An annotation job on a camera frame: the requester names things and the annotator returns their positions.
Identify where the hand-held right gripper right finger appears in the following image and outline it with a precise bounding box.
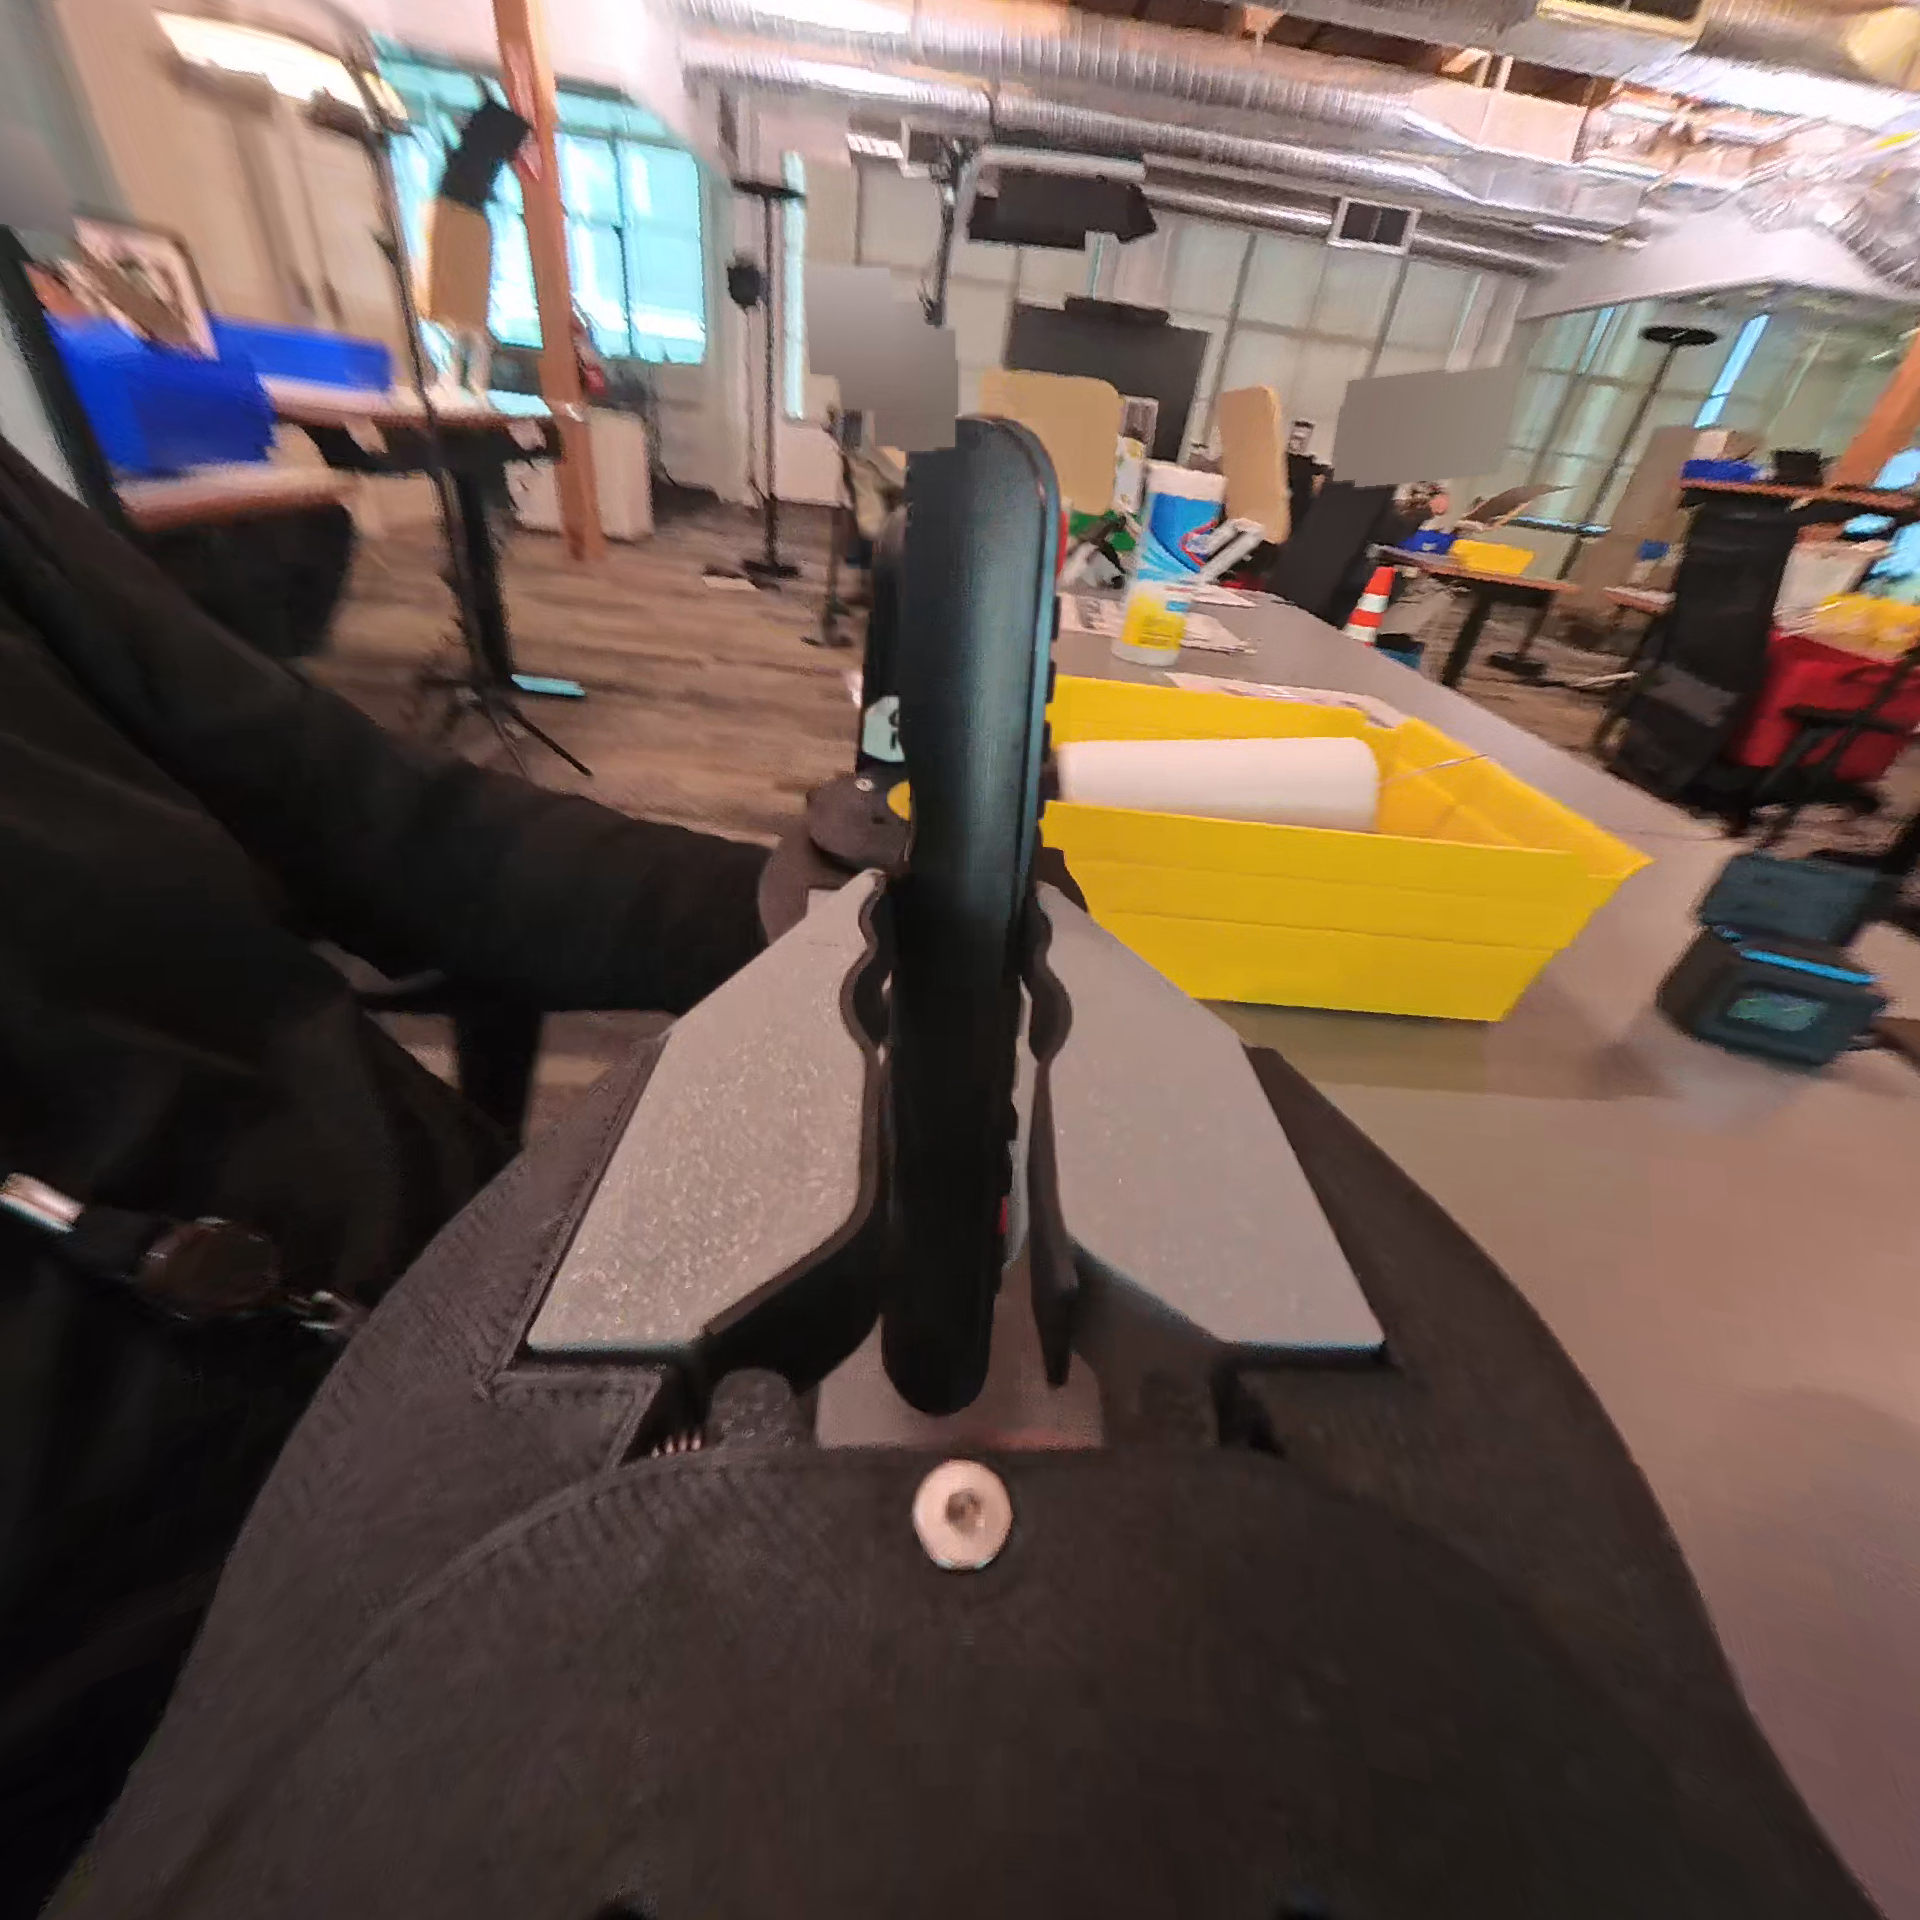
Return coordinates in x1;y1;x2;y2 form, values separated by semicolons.
1024;887;1384;1382

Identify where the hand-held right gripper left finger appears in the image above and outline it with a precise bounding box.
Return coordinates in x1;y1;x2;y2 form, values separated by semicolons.
528;871;893;1389

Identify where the black remote control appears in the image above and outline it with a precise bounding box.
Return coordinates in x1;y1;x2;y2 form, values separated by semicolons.
877;417;1066;1418

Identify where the yellow plastic bin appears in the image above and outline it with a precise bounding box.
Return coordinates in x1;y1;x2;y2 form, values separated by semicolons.
1037;674;1651;1023

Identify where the person's left forearm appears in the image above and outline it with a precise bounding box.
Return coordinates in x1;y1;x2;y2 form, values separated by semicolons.
0;435;775;1022

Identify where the white disinfecting wipes canister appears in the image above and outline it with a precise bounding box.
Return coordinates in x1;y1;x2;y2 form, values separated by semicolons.
1111;462;1232;668

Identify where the tan padded chair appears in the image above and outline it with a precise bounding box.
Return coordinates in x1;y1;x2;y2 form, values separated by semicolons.
983;373;1126;497
1215;387;1295;545

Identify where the black tripod stand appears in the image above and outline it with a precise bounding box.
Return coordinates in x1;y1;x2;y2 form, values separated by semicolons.
321;0;593;780

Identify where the black teal charging case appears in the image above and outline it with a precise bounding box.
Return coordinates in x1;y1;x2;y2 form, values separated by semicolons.
1656;853;1894;1068

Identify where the red storage cart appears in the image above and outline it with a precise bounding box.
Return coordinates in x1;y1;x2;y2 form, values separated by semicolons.
1726;622;1920;788

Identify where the blue storage bin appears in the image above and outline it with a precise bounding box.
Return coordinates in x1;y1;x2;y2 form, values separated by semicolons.
46;307;395;481

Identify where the black wall television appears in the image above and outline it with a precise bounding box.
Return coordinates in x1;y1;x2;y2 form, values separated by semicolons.
1006;299;1210;459

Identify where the wooden support post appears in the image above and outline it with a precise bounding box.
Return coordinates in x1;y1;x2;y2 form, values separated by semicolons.
496;0;608;565

